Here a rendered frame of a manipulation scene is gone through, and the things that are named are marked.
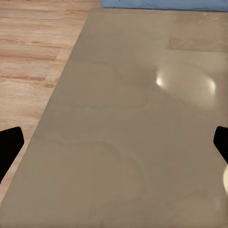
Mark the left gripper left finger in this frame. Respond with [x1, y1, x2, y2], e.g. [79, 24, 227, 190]
[0, 126, 24, 182]

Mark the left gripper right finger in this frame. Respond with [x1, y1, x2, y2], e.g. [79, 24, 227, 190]
[213, 126, 228, 164]

